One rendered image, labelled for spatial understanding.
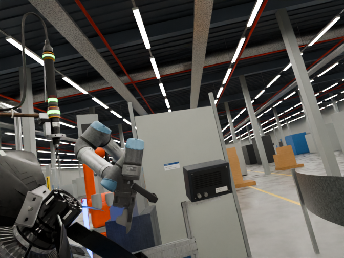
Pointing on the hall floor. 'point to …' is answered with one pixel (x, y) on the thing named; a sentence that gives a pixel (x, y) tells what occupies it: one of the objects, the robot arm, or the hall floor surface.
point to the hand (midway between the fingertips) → (129, 230)
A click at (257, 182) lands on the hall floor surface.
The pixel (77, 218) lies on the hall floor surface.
